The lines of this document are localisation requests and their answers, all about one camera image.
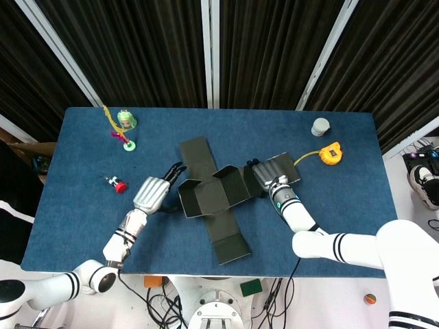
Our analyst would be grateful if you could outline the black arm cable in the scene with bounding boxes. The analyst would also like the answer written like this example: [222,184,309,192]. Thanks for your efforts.
[116,269,155,311]
[283,256,302,329]

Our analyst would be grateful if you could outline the black paper box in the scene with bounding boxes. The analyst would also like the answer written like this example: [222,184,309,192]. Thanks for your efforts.
[177,136,302,267]

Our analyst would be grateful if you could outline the tangled black floor cables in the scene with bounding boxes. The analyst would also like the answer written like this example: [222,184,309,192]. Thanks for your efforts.
[255,277,296,329]
[145,278,189,329]

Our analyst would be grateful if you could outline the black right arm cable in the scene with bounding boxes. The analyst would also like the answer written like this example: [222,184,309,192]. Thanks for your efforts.
[283,256,302,329]

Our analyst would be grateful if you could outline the black pleated curtain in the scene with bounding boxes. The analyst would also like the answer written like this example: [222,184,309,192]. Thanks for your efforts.
[219,0,344,110]
[303,0,439,155]
[0,0,93,143]
[34,0,209,109]

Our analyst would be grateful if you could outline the yellow tape measure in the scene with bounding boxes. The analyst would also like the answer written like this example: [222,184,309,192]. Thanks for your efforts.
[293,141,344,169]

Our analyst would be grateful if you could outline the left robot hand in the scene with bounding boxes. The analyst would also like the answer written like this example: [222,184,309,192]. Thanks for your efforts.
[132,160,188,216]

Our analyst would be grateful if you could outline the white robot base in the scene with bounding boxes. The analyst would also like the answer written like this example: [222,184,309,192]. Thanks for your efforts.
[169,276,272,329]

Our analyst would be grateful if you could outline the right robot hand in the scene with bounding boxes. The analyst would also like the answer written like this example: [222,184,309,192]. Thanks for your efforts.
[246,158,292,199]

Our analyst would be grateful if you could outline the green doll head toy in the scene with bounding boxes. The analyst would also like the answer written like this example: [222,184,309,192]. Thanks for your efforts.
[102,104,138,152]

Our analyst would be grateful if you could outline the blue table mat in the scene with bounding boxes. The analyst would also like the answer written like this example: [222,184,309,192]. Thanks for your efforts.
[20,106,399,279]

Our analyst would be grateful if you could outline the brown cardboard box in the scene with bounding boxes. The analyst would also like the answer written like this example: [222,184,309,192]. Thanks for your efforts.
[0,128,58,184]

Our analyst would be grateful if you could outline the white metal frame post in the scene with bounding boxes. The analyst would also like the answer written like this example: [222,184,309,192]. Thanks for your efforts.
[295,0,359,111]
[0,114,37,144]
[382,116,439,162]
[15,0,104,108]
[200,0,220,110]

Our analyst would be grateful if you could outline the white plastic jar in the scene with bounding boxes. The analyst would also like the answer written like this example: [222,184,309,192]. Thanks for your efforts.
[311,117,331,138]

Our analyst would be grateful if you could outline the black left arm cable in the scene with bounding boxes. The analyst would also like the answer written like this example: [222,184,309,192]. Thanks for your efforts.
[116,269,155,311]

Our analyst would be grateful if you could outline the red push button switch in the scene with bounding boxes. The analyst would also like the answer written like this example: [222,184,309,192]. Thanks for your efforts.
[104,175,130,195]

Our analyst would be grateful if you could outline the green-haired doll head toy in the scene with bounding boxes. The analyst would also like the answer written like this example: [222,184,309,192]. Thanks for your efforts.
[117,109,139,130]

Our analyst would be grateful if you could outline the black and white sneaker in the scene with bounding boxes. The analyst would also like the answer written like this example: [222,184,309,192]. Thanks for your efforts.
[407,164,439,210]

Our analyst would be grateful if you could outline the black white-striped clothing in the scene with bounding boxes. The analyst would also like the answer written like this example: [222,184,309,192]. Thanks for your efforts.
[0,200,35,263]

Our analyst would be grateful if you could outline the green block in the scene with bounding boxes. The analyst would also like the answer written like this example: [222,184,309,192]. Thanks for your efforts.
[239,278,263,297]

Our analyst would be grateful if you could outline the black electronic device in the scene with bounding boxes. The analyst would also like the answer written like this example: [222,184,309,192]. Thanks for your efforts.
[401,138,439,179]

